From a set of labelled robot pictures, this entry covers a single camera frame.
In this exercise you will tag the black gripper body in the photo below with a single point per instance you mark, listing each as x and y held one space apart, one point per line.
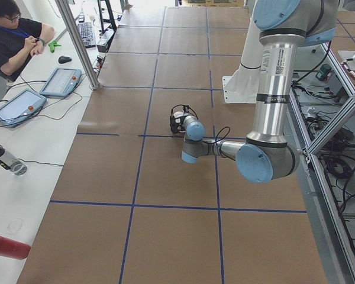
178 119

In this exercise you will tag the white smiley enamel mug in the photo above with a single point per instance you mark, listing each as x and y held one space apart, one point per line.
178 116

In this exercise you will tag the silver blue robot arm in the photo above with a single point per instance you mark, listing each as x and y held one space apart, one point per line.
266 155

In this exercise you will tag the white desk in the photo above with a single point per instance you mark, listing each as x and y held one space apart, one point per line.
44 140

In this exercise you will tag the far blue teach pendant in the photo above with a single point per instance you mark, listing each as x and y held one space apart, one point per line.
61 82

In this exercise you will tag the blue teach pendant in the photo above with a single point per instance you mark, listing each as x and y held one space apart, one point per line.
21 108
61 82

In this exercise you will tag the black keyboard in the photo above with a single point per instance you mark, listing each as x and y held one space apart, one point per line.
86 33

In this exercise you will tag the black computer mouse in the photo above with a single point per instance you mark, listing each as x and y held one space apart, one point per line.
64 59

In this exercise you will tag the green plastic tool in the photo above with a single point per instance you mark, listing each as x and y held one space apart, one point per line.
52 46

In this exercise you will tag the near blue teach pendant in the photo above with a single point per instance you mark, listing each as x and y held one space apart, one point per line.
21 108

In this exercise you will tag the clear water bottle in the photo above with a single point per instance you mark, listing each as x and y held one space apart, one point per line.
9 162

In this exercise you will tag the seated person in black shirt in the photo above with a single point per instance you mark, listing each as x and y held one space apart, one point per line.
20 40

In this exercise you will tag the red bottle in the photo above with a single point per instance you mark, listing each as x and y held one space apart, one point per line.
13 249

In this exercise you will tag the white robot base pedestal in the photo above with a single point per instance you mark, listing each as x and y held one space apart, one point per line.
242 86

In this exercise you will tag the aluminium frame post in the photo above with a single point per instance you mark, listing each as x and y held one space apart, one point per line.
69 21

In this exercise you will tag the aluminium frame rail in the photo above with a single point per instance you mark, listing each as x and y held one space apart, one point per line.
323 115

